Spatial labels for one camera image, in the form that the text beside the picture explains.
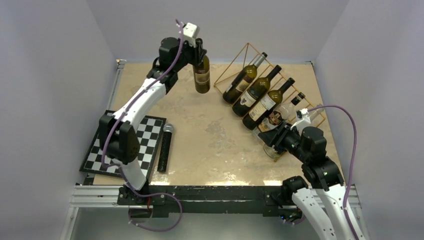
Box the clear liquor bottle black cap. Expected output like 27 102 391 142
252 92 305 140

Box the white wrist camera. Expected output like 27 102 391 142
182 22 200 48
290 108 311 135

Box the purple cable loop under table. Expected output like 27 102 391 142
128 191 184 233

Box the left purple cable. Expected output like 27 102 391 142
100 18 186 200

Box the gold wire wine rack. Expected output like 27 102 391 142
213 42 327 162

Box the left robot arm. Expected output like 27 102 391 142
98 37 207 205

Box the black table front rail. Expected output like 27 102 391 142
117 185 288 218

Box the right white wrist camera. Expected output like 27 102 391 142
290 108 311 135

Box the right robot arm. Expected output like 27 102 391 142
258 124 366 240

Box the clear glass bottle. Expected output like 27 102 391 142
263 104 324 162

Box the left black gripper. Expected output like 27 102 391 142
172 37 206 73

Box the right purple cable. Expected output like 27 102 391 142
308 104 360 240

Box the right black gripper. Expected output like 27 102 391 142
257 119 309 162

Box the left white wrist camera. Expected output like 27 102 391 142
182 22 200 48

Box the dark wine bottle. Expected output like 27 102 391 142
222 52 268 105
242 77 296 130
232 65 282 117
192 55 211 94

